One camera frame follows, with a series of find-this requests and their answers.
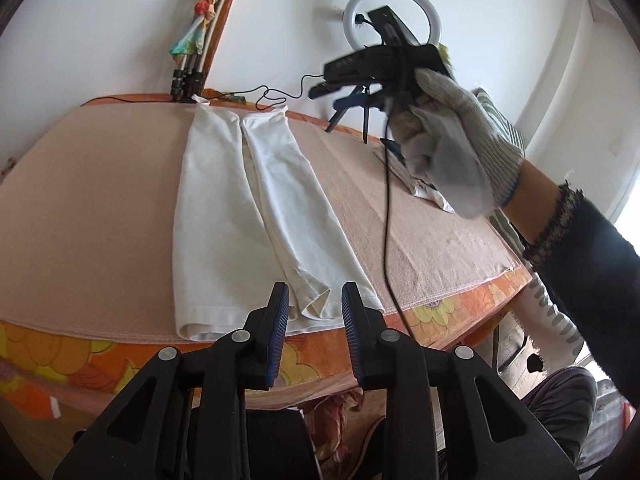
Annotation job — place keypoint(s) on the person's leg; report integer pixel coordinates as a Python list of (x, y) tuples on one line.
[(560, 410)]

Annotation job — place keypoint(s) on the folded stands with colourful cloth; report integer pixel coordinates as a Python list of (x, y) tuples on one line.
[(197, 35)]

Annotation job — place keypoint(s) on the orange floral blanket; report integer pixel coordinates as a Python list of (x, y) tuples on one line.
[(320, 355)]

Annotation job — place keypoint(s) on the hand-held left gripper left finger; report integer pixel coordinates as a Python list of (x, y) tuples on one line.
[(279, 332)]

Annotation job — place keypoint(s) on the person's right hand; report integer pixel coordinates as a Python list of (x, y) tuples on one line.
[(450, 150)]

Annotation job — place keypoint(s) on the red patterned cloth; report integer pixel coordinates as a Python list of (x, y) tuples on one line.
[(340, 430)]

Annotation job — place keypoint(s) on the black phone holder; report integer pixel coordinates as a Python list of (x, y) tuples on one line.
[(395, 25)]

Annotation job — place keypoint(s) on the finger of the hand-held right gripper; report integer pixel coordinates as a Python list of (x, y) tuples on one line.
[(327, 90)]

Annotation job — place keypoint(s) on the person's right forearm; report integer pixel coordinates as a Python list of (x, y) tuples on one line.
[(585, 260)]

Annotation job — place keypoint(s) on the beige towel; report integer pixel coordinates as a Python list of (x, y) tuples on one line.
[(90, 220)]

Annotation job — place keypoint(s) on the white cloth pile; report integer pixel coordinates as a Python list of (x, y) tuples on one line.
[(425, 187)]

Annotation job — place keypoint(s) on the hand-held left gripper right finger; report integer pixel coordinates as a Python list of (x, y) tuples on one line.
[(351, 332)]

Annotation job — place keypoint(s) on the blue black tripod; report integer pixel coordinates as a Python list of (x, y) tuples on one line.
[(366, 115)]

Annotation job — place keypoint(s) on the white pants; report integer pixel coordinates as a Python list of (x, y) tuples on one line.
[(220, 210)]

